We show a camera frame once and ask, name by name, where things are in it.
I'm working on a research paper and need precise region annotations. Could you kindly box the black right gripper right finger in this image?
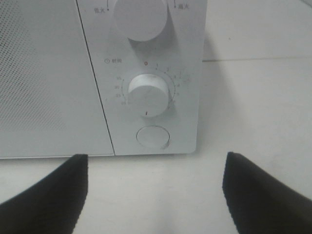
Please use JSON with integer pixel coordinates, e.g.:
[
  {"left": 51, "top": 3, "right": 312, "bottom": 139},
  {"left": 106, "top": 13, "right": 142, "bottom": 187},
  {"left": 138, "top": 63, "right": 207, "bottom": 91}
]
[{"left": 222, "top": 152, "right": 312, "bottom": 234}]

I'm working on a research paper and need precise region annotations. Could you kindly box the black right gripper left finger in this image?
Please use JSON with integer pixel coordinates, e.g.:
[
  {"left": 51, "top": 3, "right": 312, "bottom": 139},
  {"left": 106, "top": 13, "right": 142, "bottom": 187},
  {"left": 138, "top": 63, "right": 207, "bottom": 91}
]
[{"left": 0, "top": 155, "right": 88, "bottom": 234}]

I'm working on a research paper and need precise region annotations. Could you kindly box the white microwave door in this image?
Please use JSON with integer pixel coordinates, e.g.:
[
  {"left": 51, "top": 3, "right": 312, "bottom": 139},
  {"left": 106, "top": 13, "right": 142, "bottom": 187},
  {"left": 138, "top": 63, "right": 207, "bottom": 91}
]
[{"left": 0, "top": 0, "right": 113, "bottom": 158}]

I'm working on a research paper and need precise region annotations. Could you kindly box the round white door button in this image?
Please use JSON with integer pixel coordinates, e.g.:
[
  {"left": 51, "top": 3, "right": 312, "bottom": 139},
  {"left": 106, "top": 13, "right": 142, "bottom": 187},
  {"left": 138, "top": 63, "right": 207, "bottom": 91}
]
[{"left": 136, "top": 125, "right": 170, "bottom": 149}]

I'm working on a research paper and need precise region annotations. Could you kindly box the white microwave oven body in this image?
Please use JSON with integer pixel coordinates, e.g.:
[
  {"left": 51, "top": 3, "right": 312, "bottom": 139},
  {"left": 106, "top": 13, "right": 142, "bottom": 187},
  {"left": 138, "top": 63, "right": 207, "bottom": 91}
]
[{"left": 0, "top": 0, "right": 208, "bottom": 159}]

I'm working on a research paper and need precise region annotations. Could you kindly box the white lower timer knob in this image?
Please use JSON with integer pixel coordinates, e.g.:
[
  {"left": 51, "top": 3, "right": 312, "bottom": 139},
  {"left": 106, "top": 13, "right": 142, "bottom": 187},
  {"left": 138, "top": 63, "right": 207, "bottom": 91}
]
[{"left": 127, "top": 74, "right": 170, "bottom": 117}]

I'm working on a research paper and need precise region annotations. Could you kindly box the white upper power knob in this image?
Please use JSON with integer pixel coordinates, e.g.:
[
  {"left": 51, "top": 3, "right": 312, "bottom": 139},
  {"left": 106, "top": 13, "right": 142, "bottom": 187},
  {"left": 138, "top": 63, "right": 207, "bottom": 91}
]
[{"left": 114, "top": 0, "right": 168, "bottom": 42}]

